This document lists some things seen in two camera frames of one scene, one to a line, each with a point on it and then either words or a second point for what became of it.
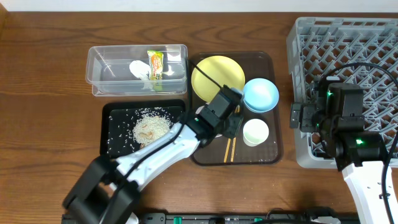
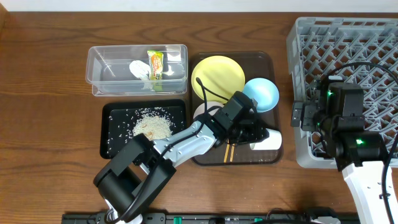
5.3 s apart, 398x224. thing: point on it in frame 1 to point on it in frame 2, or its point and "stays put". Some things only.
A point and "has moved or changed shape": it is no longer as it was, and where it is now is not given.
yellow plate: (223, 70) stays put
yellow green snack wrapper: (156, 64) stays put
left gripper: (234, 125) to (252, 132)
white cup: (255, 132) has moved or changed shape
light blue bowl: (261, 95) stays put
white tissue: (140, 70) stays put
